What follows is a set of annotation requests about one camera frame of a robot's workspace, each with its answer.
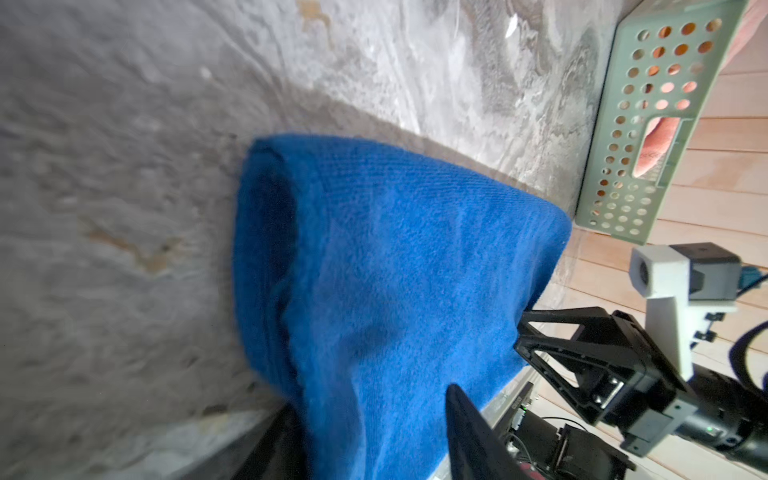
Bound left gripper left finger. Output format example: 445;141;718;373
232;404;309;480

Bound light green plastic basket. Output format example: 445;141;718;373
574;1;748;245

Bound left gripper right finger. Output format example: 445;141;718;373
445;384;529;480

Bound blue towel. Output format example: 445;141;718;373
232;135;571;479

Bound pink towel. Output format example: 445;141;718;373
634;0;767;176

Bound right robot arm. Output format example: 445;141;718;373
514;307;767;472

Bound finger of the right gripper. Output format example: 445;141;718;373
514;338;606;423
517;307;648;372

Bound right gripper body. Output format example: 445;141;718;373
590;335;699;457

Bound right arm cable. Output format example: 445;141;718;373
727;272;768;391

